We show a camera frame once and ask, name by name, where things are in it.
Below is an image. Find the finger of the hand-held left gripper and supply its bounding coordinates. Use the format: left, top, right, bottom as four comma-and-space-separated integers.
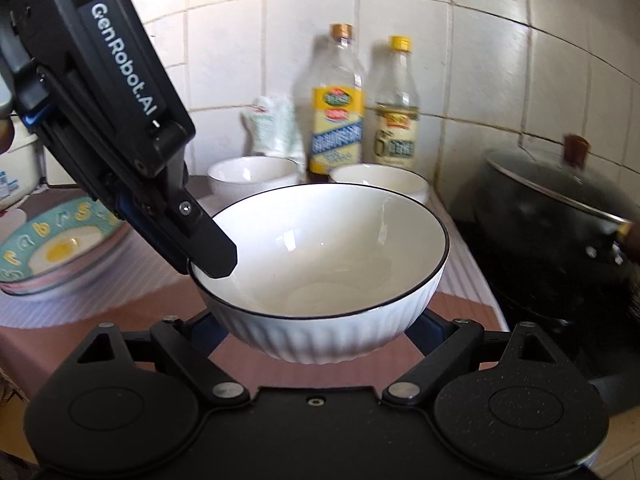
116, 197, 191, 273
165, 190, 238, 279

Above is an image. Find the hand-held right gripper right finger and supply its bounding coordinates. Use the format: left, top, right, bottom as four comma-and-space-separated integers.
382, 310, 591, 408

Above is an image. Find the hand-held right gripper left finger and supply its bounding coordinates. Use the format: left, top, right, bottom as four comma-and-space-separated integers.
50, 310, 251, 408

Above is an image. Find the blue egg print plate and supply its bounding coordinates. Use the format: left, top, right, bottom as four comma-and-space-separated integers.
0, 196, 132, 286

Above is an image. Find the white ribbed bowl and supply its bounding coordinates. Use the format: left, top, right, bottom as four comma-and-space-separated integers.
328, 164, 430, 206
189, 183, 451, 365
207, 156, 301, 203

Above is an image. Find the black stove top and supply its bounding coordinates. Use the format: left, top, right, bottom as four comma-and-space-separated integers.
452, 220, 640, 413

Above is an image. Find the pink striped tablecloth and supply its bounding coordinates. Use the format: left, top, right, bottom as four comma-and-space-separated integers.
0, 175, 507, 403

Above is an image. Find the black wok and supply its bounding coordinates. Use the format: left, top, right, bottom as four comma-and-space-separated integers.
450, 160, 640, 396

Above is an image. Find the white rice cooker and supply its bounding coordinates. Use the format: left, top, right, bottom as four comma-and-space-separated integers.
0, 115, 43, 212

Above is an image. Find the white plastic packet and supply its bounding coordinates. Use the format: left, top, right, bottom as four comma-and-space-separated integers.
241, 95, 306, 161

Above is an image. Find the yellow label cooking wine bottle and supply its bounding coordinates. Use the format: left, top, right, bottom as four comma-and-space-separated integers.
295, 23, 365, 183

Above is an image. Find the glass wok lid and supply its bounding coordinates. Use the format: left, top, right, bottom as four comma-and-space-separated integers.
485, 134, 635, 243

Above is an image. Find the yellow cap vinegar bottle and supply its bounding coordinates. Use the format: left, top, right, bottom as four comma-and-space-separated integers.
372, 36, 421, 171

